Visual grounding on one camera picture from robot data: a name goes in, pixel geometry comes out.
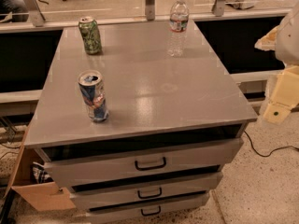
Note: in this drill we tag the green soda can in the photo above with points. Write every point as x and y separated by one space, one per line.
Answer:
90 34

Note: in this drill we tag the cardboard box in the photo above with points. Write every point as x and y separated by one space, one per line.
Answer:
43 197

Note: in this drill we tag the grey drawer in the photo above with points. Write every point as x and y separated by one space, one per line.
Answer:
147 209
147 191
99 169

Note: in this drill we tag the bottom grey drawer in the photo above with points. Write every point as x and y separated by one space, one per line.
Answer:
147 209

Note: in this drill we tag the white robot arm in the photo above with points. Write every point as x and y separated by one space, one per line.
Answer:
284 41

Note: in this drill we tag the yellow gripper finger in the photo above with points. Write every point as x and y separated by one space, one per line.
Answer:
284 97
268 41

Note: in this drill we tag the checkered cloth in box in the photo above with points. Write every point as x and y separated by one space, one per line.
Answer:
40 174

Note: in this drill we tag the blue silver redbull can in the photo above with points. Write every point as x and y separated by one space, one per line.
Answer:
91 86

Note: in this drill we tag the top grey drawer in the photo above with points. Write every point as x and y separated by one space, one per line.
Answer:
99 169

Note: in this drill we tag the clear plastic water bottle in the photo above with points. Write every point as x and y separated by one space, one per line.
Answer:
178 22

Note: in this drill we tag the middle grey drawer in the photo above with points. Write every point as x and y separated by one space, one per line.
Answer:
147 191

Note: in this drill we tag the grey drawer cabinet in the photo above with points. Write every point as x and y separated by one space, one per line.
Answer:
153 100

